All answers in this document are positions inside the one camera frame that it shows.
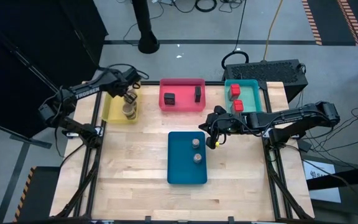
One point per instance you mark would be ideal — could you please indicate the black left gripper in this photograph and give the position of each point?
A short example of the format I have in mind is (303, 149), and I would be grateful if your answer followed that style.
(126, 81)

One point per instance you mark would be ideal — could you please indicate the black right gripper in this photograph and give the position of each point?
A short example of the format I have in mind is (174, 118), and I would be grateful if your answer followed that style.
(225, 123)

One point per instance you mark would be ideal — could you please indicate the bamboo-lidded spice jar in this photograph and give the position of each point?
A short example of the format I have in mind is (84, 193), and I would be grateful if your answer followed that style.
(128, 109)
(130, 97)

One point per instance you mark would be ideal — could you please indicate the small cork-topped spice jar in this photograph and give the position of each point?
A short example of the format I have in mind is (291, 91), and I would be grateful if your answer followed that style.
(195, 143)
(197, 158)

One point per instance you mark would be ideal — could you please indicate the dark grey spice tin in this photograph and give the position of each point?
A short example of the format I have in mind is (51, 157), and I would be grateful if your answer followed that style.
(169, 99)
(198, 94)

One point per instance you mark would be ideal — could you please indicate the red-lidded patterned spice tin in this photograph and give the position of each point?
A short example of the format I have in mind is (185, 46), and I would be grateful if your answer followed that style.
(238, 106)
(235, 90)

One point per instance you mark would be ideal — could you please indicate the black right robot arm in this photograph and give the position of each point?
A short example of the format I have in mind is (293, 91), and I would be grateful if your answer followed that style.
(291, 117)

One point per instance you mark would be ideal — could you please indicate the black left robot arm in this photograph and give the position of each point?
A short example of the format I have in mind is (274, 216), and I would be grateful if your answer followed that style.
(85, 91)

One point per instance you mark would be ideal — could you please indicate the yellow plastic tray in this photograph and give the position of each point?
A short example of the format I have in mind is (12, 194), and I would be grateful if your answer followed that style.
(113, 109)

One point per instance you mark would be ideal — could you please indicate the red plastic tray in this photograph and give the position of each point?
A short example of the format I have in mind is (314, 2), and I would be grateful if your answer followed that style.
(183, 99)

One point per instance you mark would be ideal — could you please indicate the black stand pole with base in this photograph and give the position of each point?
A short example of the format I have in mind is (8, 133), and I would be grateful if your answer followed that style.
(148, 43)

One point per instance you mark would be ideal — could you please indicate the blue plastic tray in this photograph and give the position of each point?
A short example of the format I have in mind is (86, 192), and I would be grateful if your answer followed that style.
(182, 168)

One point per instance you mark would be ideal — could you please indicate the teal plastic tray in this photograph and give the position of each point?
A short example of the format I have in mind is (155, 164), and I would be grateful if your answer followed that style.
(249, 93)

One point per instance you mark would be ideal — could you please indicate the black mesh computer case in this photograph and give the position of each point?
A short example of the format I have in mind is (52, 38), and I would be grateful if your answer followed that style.
(266, 73)

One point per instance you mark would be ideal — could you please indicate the black power adapter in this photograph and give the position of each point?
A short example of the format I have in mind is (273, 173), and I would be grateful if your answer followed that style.
(304, 145)

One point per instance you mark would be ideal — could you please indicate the black folding partition screen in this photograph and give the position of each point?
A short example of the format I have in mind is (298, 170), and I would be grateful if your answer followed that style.
(26, 46)

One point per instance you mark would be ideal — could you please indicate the white printed sign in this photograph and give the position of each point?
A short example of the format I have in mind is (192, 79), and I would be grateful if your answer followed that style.
(319, 174)

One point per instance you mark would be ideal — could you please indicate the black floor mat orange stripes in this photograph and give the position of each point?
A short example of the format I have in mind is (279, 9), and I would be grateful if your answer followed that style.
(328, 21)
(39, 196)

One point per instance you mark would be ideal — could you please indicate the black metal bar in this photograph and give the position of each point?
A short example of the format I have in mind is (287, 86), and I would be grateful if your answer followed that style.
(346, 176)

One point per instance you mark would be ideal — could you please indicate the black aluminium table frame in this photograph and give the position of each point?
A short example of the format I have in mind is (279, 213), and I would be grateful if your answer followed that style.
(150, 83)

